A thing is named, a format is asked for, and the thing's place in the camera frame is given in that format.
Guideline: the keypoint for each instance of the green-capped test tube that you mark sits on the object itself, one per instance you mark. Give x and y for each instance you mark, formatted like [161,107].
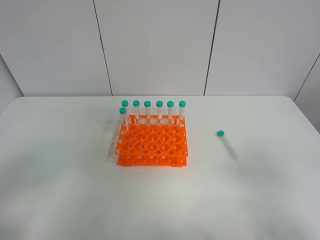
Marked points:
[232,152]

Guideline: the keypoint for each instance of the orange test tube rack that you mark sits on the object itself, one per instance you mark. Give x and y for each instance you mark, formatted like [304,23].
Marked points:
[152,142]

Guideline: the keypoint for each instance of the second row left tube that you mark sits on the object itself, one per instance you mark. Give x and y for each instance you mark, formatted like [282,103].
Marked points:
[124,120]

